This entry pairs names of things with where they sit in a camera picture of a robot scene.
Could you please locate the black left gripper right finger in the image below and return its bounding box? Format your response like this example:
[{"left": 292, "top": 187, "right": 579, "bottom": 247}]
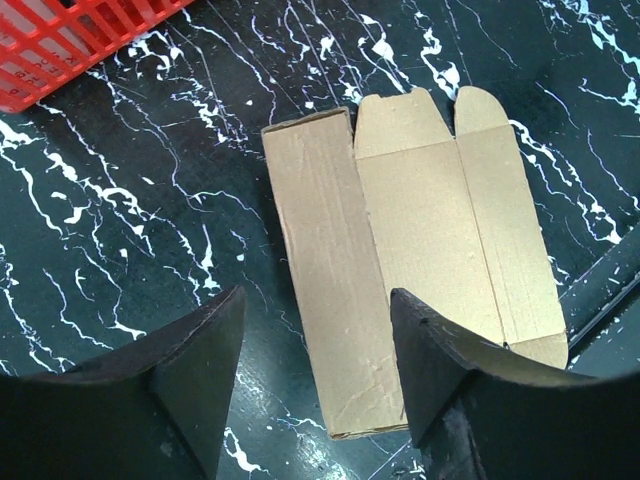
[{"left": 390, "top": 288, "right": 639, "bottom": 479}]

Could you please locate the red plastic shopping basket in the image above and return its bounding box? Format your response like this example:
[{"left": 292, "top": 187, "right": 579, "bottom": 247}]
[{"left": 1, "top": 0, "right": 190, "bottom": 113}]

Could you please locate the brown cardboard box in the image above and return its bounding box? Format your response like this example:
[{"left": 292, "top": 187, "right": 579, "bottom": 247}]
[{"left": 261, "top": 86, "right": 569, "bottom": 440}]

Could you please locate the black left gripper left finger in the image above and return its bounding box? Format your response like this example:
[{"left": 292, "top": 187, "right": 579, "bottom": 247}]
[{"left": 1, "top": 286, "right": 247, "bottom": 479}]

